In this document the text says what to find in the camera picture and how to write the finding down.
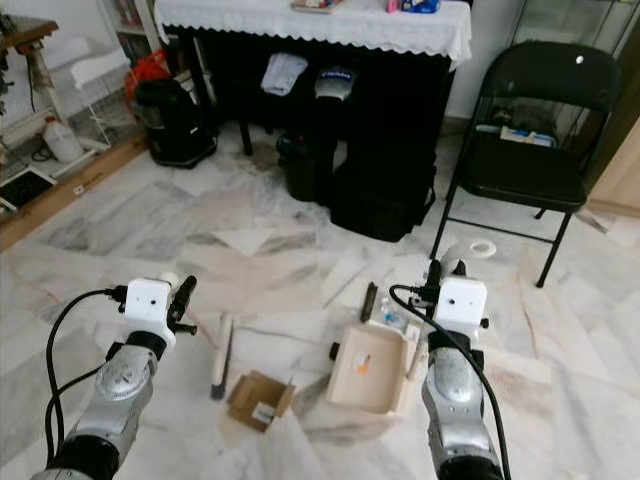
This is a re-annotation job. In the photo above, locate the beige long-handled dustpan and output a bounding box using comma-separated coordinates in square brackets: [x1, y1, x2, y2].
[328, 238, 499, 418]

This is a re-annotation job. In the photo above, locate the short black bar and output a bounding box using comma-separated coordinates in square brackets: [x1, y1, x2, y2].
[360, 281, 379, 324]

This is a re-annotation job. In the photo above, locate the large black bag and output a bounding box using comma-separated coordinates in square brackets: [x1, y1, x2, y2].
[327, 139, 437, 244]

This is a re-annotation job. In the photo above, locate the small brown cardboard box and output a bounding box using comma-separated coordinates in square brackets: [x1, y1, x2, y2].
[226, 369, 297, 434]

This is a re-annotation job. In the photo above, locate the black folding chair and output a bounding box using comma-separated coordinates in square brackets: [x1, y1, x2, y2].
[429, 39, 624, 289]

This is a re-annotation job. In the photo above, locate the black waste bin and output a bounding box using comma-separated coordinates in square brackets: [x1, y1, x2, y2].
[276, 129, 337, 205]

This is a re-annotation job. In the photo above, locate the black round appliance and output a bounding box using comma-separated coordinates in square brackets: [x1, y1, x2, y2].
[131, 77, 219, 169]

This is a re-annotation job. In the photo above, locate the white blue flat package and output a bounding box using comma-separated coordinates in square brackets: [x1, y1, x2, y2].
[497, 122, 558, 148]

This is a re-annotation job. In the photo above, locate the black table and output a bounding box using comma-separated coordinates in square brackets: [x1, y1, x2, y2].
[174, 25, 457, 158]

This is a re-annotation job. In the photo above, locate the black flat tray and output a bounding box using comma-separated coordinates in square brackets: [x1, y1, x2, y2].
[0, 166, 59, 212]

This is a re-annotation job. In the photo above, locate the white plastic jug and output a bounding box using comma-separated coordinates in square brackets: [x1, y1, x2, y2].
[41, 114, 84, 164]

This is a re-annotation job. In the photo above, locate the light wooden cabinet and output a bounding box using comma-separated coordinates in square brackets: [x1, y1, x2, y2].
[587, 98, 640, 217]

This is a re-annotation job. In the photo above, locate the white printed cloth bag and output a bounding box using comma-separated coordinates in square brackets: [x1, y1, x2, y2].
[312, 64, 359, 102]

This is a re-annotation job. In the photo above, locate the red plastic bag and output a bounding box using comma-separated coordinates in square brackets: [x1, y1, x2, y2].
[124, 49, 172, 102]

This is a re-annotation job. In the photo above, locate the grey folded cloth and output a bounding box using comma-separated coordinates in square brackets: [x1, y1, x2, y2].
[259, 51, 310, 99]

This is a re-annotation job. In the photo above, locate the pink and blue box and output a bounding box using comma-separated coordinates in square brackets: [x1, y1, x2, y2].
[386, 0, 442, 15]

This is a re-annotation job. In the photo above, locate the white bookshelf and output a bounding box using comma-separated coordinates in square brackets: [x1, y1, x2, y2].
[98, 0, 159, 59]

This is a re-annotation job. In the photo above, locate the white lace tablecloth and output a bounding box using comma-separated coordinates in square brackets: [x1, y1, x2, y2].
[154, 0, 474, 68]

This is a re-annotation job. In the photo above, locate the glass display cabinet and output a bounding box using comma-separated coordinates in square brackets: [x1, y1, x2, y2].
[510, 0, 640, 59]

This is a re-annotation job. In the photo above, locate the flat book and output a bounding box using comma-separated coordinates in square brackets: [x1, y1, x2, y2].
[290, 0, 347, 14]

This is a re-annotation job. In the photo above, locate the brown wooden workbench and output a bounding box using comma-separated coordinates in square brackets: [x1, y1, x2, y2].
[0, 14, 59, 101]

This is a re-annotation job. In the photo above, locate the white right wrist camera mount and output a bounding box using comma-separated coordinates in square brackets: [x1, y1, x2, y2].
[437, 276, 489, 342]

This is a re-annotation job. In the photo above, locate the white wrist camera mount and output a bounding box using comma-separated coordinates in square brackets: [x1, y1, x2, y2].
[437, 276, 489, 342]
[124, 277, 177, 352]

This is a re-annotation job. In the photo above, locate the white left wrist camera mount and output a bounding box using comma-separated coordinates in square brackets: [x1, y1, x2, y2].
[124, 277, 177, 352]

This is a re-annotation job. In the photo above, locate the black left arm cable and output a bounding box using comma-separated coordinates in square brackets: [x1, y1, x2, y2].
[44, 286, 130, 467]

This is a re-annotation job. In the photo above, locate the white wire rack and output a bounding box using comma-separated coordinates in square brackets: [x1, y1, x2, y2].
[48, 39, 133, 153]

